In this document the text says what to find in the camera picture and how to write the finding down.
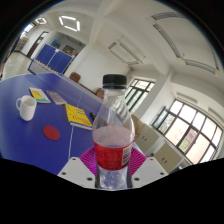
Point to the brown chair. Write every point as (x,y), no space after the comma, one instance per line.
(100,93)
(75,77)

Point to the white yellow-and-blue book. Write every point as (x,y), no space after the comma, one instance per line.
(39,95)

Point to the purple-brown book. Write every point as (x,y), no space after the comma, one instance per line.
(56,97)

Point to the white cabinet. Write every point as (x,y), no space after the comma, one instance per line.
(146,138)
(168,158)

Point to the brown cardboard box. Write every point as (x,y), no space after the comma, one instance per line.
(137,125)

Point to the yellow book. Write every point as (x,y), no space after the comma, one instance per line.
(77,116)

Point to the white ceiling air conditioner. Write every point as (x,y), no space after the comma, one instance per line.
(128,53)

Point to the ceiling lights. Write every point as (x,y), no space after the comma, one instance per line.
(70,28)

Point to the clear red-labelled plastic bottle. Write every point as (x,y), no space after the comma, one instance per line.
(112,153)

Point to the dark brown door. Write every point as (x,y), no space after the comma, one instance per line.
(36,45)

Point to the flat round red coaster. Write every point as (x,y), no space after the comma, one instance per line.
(51,132)

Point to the white mug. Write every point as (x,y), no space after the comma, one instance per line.
(27,108)

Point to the dark-framed window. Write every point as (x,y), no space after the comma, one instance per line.
(190,131)
(138,95)

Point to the folded blue tables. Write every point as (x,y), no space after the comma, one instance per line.
(55,58)

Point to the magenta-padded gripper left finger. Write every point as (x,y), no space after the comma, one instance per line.
(75,170)

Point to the table tennis net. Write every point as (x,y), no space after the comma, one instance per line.
(36,67)

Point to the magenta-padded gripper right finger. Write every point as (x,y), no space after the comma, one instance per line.
(150,170)

